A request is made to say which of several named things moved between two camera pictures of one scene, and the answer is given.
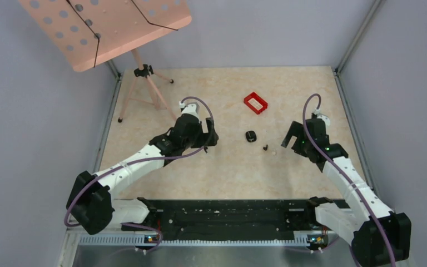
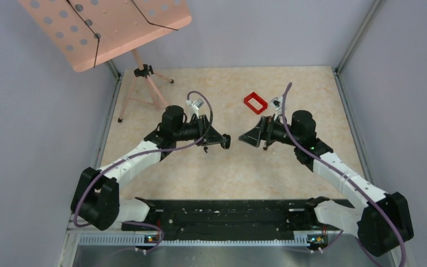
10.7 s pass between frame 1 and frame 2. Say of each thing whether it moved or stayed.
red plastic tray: stayed
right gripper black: moved
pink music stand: stayed
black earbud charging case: moved
